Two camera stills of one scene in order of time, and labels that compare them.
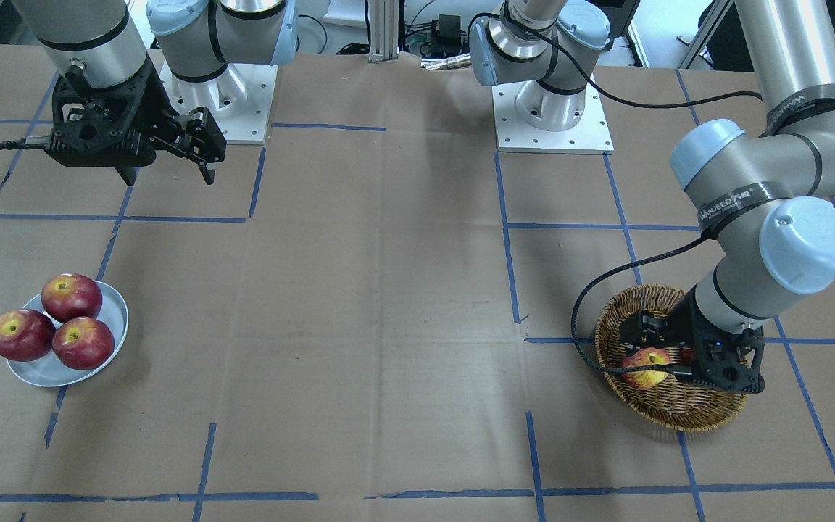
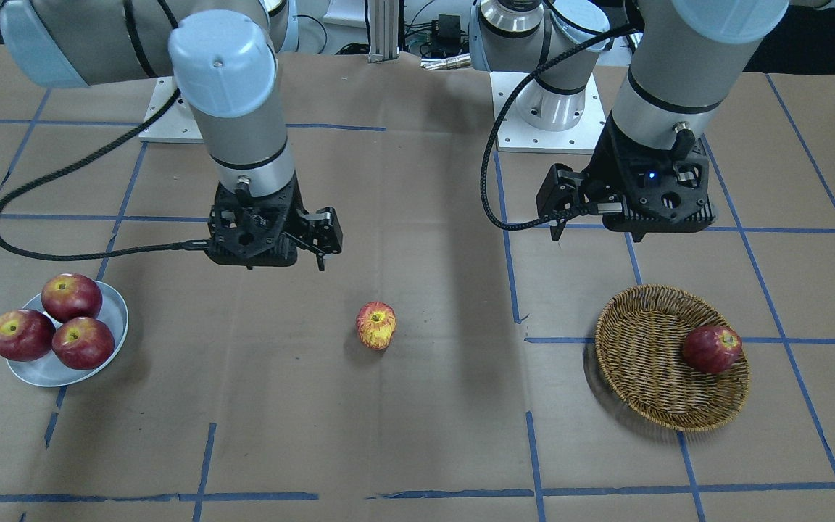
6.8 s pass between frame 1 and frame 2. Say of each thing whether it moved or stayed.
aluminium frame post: stayed
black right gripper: moved
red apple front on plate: stayed
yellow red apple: moved
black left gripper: moved
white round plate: stayed
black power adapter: stayed
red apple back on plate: stayed
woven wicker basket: stayed
